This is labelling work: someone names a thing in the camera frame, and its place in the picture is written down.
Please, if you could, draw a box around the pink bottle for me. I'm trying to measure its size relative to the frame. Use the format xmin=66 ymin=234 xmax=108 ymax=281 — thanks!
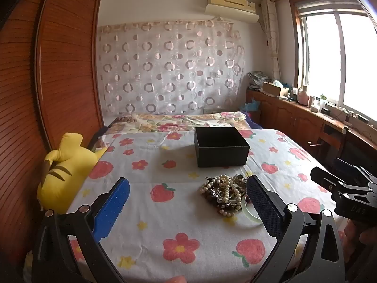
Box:
xmin=297 ymin=85 xmax=310 ymax=105

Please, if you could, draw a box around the wooden cabinet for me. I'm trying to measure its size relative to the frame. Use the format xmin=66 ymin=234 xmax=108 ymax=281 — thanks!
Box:
xmin=246 ymin=90 xmax=377 ymax=166

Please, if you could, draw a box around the pile of jewelry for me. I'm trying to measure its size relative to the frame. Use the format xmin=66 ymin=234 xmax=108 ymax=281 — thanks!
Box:
xmin=200 ymin=174 xmax=262 ymax=218

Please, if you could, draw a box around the green jade bangle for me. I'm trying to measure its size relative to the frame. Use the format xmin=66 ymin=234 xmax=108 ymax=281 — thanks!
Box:
xmin=241 ymin=202 xmax=262 ymax=224

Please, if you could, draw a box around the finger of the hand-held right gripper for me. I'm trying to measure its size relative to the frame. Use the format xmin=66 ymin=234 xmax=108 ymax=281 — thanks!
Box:
xmin=310 ymin=166 xmax=346 ymax=195
xmin=334 ymin=157 xmax=369 ymax=183

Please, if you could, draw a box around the yellow plush toy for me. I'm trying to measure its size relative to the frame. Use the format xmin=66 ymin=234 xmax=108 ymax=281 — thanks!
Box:
xmin=36 ymin=132 xmax=108 ymax=214

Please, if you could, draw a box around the cardboard box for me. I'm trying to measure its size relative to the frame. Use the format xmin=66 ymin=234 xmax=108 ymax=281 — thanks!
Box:
xmin=262 ymin=82 xmax=291 ymax=98

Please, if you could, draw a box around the dark blue blanket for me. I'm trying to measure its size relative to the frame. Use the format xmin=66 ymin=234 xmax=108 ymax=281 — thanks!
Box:
xmin=240 ymin=110 xmax=263 ymax=130

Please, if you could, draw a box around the beige window curtain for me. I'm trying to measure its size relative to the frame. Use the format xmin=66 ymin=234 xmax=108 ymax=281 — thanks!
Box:
xmin=261 ymin=0 xmax=280 ymax=80

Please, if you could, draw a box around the stack of newspapers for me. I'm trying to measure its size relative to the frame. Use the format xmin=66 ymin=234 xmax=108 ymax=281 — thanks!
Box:
xmin=247 ymin=71 xmax=273 ymax=90

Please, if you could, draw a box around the circle pattern sheer curtain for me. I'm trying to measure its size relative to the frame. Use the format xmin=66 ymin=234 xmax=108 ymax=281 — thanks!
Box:
xmin=97 ymin=19 xmax=246 ymax=115

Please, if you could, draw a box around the blue plastic bag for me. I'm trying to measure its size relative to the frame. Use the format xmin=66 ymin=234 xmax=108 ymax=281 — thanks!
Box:
xmin=239 ymin=99 xmax=260 ymax=113

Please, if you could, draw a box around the strawberry print bed sheet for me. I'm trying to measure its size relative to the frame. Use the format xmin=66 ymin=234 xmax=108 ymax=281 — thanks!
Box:
xmin=26 ymin=128 xmax=348 ymax=283

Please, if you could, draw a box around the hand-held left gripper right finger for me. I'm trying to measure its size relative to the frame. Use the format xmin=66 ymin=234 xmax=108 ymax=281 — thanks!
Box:
xmin=246 ymin=175 xmax=345 ymax=283

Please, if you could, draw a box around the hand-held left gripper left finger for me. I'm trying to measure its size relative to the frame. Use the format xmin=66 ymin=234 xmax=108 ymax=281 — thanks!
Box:
xmin=32 ymin=177 xmax=131 ymax=283

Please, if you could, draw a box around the person's right hand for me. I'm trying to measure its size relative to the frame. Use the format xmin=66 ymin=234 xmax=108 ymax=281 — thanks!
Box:
xmin=343 ymin=221 xmax=377 ymax=272

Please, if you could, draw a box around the window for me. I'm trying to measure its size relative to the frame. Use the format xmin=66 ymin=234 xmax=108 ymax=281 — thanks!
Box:
xmin=290 ymin=0 xmax=377 ymax=127

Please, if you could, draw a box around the wooden louvered wardrobe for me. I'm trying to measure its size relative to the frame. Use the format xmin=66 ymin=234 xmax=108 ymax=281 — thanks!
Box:
xmin=0 ymin=0 xmax=105 ymax=263

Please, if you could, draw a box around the black jewelry box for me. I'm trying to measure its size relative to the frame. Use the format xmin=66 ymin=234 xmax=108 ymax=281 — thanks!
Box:
xmin=194 ymin=126 xmax=250 ymax=168

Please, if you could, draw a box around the floral quilt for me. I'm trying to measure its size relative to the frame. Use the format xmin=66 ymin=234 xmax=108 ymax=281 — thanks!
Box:
xmin=107 ymin=111 xmax=252 ymax=133

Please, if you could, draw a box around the white pearl necklace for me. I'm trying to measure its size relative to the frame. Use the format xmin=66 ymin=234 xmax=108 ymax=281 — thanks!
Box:
xmin=202 ymin=175 xmax=236 ymax=196

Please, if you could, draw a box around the wall air conditioner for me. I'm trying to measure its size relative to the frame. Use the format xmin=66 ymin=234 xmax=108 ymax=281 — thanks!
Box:
xmin=205 ymin=0 xmax=260 ymax=23

